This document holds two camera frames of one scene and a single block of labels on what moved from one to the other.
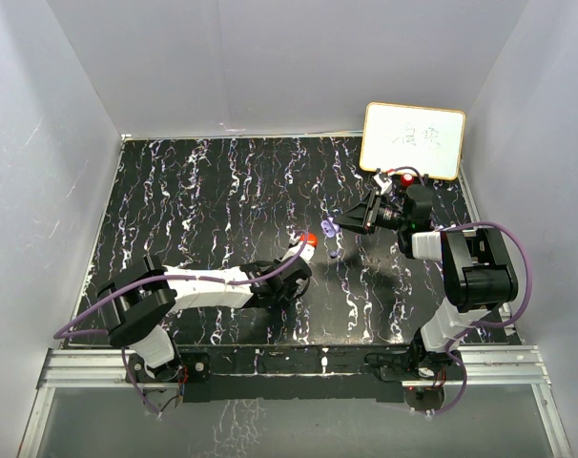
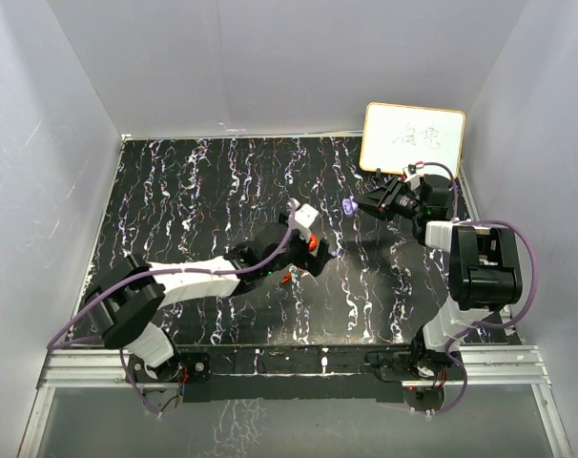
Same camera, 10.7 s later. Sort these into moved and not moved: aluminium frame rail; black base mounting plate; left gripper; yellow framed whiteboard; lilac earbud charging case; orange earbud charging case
Moved: left gripper; lilac earbud charging case
Not moved: black base mounting plate; aluminium frame rail; orange earbud charging case; yellow framed whiteboard
